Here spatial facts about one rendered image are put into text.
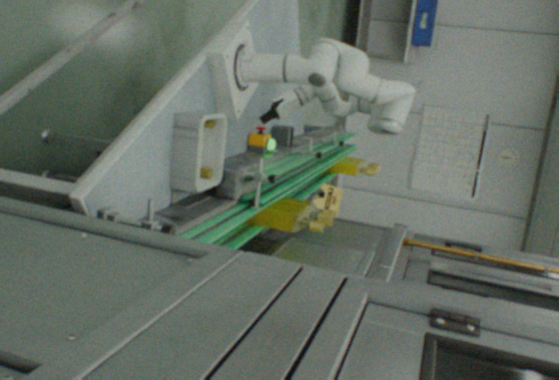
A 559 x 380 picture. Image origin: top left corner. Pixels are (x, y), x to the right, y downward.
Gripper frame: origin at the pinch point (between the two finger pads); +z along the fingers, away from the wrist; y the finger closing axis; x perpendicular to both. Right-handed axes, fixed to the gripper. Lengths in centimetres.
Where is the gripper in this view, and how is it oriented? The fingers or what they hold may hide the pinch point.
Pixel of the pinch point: (266, 118)
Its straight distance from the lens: 211.3
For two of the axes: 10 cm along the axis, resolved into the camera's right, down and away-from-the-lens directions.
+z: -8.4, 5.4, 0.0
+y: -2.2, -3.4, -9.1
